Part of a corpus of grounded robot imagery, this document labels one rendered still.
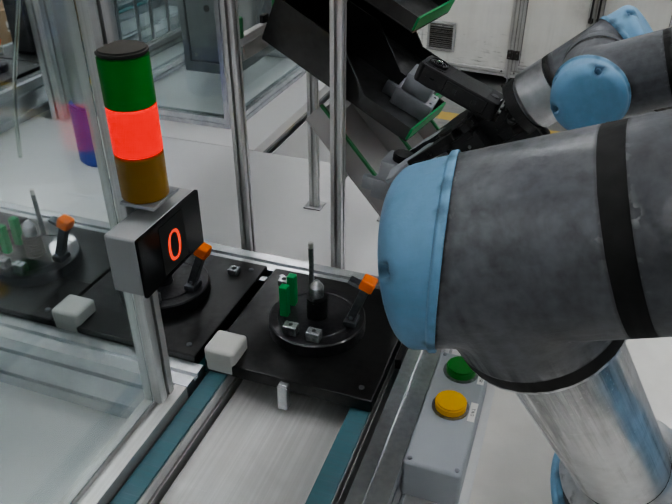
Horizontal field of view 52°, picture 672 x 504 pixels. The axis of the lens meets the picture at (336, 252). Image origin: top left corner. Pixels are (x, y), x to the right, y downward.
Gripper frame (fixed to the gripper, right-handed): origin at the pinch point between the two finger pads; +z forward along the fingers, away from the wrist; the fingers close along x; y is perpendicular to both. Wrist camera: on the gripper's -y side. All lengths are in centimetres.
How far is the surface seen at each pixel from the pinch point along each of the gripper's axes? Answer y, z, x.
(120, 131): -22.7, 2.6, -35.2
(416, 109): -3.7, -0.4, 14.5
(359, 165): -1.9, 10.5, 9.0
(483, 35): 15, 107, 390
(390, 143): -0.7, 10.6, 21.6
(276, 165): -8, 58, 54
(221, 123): -26, 76, 69
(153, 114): -22.1, 0.2, -32.6
